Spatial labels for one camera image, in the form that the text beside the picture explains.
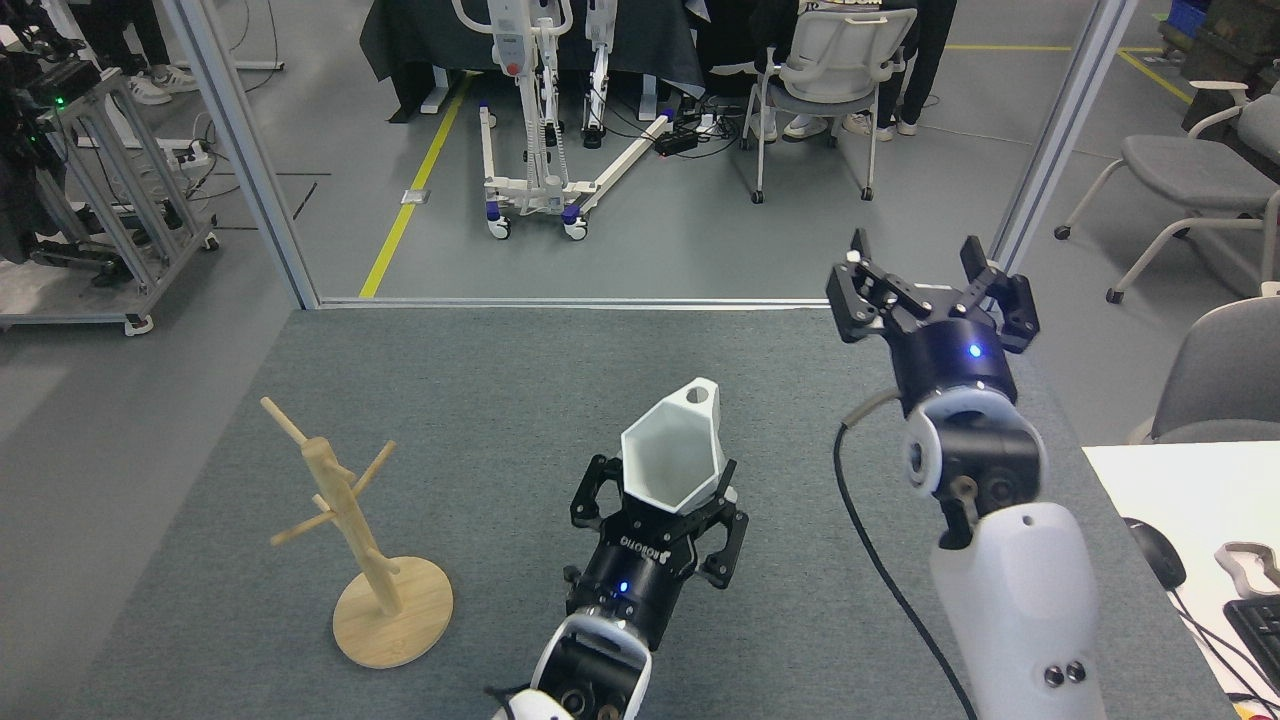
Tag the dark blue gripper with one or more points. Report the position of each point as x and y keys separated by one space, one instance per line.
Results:
x=950 y=360
x=630 y=580

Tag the white faceted cup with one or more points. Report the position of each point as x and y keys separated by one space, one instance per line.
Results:
x=670 y=450

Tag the wooden cup rack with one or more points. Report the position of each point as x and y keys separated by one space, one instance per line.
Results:
x=395 y=620

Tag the dark storage crate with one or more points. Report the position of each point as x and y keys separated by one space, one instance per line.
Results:
x=1240 y=40

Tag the seated person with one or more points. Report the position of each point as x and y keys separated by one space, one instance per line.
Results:
x=800 y=127

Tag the standing person by chair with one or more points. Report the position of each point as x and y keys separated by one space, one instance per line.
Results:
x=925 y=50

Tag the white office chair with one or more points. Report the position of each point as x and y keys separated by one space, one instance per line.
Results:
x=850 y=50

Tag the grey chair backrest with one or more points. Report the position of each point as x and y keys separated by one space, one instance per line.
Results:
x=1230 y=380

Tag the black power strip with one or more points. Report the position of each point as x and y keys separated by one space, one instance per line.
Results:
x=676 y=142

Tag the white desk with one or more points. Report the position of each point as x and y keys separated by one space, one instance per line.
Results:
x=1200 y=490

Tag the black computer mouse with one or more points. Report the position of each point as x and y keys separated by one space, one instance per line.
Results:
x=1160 y=555

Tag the white wheeled stand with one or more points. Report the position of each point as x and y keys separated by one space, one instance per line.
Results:
x=540 y=190

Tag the blue crate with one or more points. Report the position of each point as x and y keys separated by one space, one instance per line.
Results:
x=1188 y=14

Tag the silver floor socket plate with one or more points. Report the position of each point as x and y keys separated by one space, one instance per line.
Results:
x=415 y=197

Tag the black keyboard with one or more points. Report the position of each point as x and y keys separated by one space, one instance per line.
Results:
x=1260 y=630

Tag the black draped table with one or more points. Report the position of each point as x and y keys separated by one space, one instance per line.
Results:
x=420 y=40

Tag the white power strip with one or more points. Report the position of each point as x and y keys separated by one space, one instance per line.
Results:
x=195 y=153

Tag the person with white shoes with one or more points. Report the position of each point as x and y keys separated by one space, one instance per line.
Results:
x=150 y=92

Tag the black device with green light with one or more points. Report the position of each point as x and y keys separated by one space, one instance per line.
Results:
x=20 y=200

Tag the silver post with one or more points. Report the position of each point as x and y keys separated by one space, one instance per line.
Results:
x=253 y=170
x=1052 y=150

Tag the silver table edge rail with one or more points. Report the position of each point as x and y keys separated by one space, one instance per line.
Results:
x=500 y=302

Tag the grey chair with white frame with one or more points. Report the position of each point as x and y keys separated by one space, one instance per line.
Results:
x=1180 y=170

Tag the aluminium frame cart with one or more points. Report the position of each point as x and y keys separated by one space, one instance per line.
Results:
x=50 y=290

